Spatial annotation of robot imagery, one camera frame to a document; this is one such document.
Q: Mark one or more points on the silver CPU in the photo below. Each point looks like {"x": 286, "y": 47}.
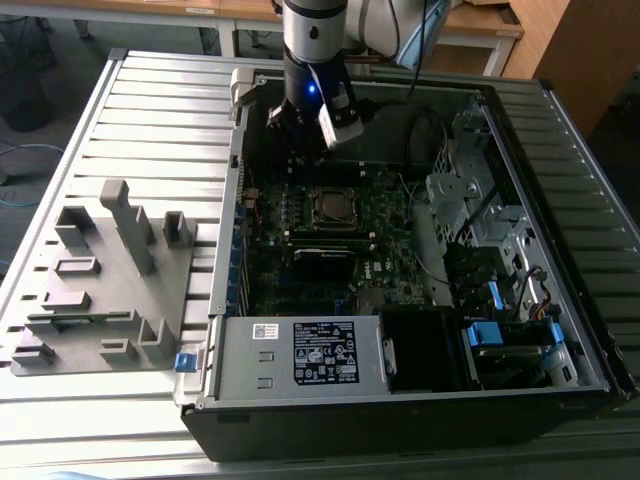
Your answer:
{"x": 335, "y": 205}

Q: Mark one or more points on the CPU socket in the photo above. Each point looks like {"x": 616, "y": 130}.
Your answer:
{"x": 335, "y": 228}

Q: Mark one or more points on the black RAM slot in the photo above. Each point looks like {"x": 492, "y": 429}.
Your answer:
{"x": 332, "y": 243}
{"x": 330, "y": 232}

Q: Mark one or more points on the pale blue teach pendant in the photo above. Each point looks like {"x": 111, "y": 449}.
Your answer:
{"x": 436, "y": 35}

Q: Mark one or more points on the silver metal disk bay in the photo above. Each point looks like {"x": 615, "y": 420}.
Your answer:
{"x": 450, "y": 190}

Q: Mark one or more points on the black graphics card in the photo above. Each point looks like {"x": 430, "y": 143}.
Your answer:
{"x": 322, "y": 267}

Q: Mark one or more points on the green motherboard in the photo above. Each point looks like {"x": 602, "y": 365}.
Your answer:
{"x": 395, "y": 260}

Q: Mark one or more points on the square chipset heatsink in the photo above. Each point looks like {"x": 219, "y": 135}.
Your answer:
{"x": 371, "y": 299}

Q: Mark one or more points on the grey parts rack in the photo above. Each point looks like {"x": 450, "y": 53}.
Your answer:
{"x": 115, "y": 295}

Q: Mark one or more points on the small blue plastic clip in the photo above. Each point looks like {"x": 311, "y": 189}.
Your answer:
{"x": 493, "y": 295}

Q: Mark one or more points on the silver power supply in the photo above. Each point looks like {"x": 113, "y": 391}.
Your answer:
{"x": 250, "y": 370}

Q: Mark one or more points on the wooden cabinet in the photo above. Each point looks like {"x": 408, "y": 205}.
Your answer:
{"x": 590, "y": 60}

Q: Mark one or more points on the blue case latch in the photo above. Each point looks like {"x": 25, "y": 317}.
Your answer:
{"x": 185, "y": 362}

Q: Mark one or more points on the blue disk carrier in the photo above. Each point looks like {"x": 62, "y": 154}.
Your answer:
{"x": 482, "y": 332}

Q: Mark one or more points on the green RAM stick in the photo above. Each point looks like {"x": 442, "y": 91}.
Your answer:
{"x": 97, "y": 320}

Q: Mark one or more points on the black hard disk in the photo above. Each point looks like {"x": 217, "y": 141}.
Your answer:
{"x": 510, "y": 357}

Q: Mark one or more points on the black PC case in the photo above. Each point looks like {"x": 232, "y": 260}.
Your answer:
{"x": 400, "y": 430}

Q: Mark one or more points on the pale blue object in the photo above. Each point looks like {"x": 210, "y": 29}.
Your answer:
{"x": 70, "y": 476}

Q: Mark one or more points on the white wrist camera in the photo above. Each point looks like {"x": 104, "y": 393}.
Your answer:
{"x": 345, "y": 135}

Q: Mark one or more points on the wooden desk white frame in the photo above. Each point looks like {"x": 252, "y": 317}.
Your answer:
{"x": 150, "y": 5}
{"x": 500, "y": 30}

